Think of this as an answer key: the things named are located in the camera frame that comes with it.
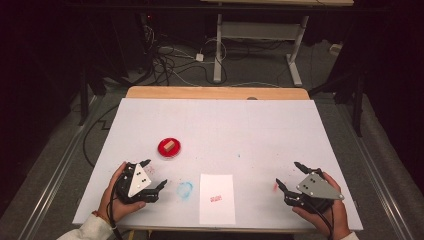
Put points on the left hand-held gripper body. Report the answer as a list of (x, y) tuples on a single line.
[(138, 181)]

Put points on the white paper sheet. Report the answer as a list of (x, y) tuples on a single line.
[(216, 186)]

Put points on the wooden table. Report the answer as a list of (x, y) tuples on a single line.
[(200, 92)]

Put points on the white metal desk frame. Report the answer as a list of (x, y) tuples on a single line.
[(260, 30)]

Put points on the small white power adapter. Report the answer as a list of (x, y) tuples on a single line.
[(199, 57)]

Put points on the round red ink pad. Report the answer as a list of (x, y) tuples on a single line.
[(163, 150)]

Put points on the wooden stamp block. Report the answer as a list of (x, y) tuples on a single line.
[(169, 146)]

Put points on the metal floor rail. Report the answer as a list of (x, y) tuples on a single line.
[(53, 180), (376, 180)]

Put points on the large white board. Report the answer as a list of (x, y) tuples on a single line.
[(233, 133)]

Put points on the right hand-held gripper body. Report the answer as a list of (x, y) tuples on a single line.
[(316, 188)]

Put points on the person's right hand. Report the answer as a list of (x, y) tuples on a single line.
[(338, 220)]

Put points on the person's left hand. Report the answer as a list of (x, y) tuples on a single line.
[(110, 203)]

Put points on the white box on floor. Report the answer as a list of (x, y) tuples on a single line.
[(336, 49)]

